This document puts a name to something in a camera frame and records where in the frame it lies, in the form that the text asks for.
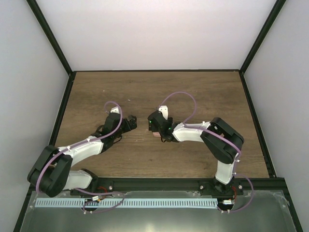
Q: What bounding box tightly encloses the light blue slotted strip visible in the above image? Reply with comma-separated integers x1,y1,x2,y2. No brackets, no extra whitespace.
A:
35,198,218,209

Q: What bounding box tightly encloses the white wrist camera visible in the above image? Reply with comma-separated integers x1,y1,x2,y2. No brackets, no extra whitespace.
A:
110,106,120,114
158,105,169,120

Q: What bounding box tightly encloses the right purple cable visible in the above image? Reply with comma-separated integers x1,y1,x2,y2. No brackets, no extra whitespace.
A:
158,91,254,213

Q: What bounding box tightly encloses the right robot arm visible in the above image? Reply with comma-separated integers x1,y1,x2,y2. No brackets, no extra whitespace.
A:
148,110,244,195

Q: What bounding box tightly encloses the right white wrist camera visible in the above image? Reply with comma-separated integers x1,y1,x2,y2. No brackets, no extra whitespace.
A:
158,105,169,120

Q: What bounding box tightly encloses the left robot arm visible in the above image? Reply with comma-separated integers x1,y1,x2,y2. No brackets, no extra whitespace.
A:
27,112,137,197

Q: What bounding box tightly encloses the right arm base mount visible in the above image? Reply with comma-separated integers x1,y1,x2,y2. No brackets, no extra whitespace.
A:
198,177,243,197

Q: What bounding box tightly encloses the purple cable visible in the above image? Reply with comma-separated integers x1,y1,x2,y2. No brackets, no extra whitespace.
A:
158,91,254,213
35,101,126,215

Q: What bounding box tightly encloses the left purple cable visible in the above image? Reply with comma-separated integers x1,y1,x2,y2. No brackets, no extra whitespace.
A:
35,101,126,215

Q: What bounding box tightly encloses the black aluminium frame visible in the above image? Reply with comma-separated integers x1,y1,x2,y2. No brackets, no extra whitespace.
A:
14,0,304,232

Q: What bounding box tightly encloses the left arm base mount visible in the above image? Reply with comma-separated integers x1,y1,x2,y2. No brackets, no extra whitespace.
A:
81,177,114,193

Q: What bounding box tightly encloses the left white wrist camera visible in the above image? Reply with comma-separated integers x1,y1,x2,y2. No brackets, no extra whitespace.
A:
110,106,120,114

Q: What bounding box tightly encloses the pink glasses case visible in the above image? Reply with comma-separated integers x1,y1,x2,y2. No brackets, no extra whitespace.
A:
153,132,161,138

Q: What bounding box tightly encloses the grey metal front plate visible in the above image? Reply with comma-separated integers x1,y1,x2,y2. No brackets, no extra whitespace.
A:
16,191,296,232

